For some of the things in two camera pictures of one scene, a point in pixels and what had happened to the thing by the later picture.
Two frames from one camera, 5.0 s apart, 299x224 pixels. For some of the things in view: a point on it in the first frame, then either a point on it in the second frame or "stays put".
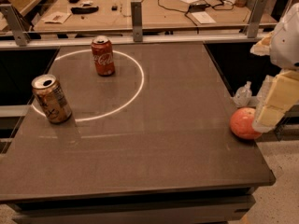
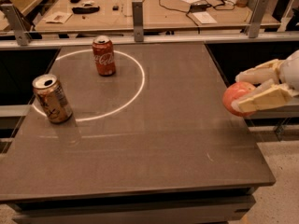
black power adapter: x=197 y=7 stays put
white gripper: x=286 y=44 → x=291 y=72
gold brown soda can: x=51 y=98 stays put
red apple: x=241 y=123 → x=234 y=91
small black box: x=114 y=7 stays put
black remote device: x=84 y=9 stays put
